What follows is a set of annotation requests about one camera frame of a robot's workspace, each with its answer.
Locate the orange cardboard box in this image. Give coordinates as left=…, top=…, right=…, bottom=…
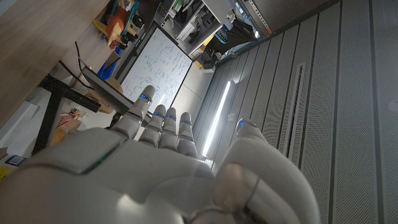
left=49, top=111, right=83, bottom=147

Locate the brown cardboard cutout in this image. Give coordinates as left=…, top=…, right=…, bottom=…
left=83, top=77, right=124, bottom=114

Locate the ceiling light strip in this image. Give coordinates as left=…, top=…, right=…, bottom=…
left=201, top=80, right=233, bottom=158

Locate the colourful toy airplane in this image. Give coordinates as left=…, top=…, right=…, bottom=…
left=92, top=0, right=146, bottom=50

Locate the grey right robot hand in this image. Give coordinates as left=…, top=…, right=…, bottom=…
left=0, top=84, right=322, bottom=224

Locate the white flat box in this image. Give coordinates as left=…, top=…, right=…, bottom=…
left=0, top=101, right=40, bottom=147

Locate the whiteboard with black frame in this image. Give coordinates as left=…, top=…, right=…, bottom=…
left=119, top=26, right=193, bottom=113

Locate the large flat monitor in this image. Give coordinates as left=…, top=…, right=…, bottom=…
left=81, top=66, right=153, bottom=125

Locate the white shelf cabinet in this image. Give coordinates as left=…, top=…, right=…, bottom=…
left=160, top=0, right=246, bottom=58

